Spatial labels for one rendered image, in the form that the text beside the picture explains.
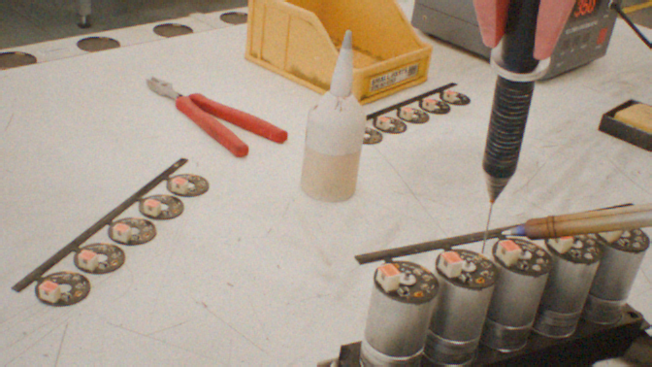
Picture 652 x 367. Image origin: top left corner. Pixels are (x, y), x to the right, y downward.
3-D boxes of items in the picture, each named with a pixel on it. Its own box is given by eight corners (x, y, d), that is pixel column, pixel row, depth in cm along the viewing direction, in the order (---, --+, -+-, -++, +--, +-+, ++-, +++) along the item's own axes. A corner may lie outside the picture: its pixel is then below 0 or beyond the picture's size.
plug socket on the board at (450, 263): (465, 275, 30) (469, 260, 29) (446, 279, 29) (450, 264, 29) (453, 263, 30) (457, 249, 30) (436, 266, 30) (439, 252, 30)
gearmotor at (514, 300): (533, 358, 34) (565, 265, 31) (488, 372, 33) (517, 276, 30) (500, 323, 35) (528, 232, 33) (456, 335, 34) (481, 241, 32)
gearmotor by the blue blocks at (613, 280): (626, 331, 36) (662, 243, 33) (587, 343, 35) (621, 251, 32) (590, 300, 38) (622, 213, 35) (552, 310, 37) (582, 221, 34)
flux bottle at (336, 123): (350, 175, 48) (374, 22, 43) (359, 204, 45) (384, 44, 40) (297, 173, 48) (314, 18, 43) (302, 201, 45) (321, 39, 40)
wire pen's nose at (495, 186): (472, 203, 25) (476, 171, 24) (482, 181, 26) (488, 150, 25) (504, 214, 25) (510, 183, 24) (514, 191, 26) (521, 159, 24)
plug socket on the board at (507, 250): (521, 262, 31) (526, 249, 31) (505, 266, 31) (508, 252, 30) (509, 250, 32) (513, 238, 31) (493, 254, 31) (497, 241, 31)
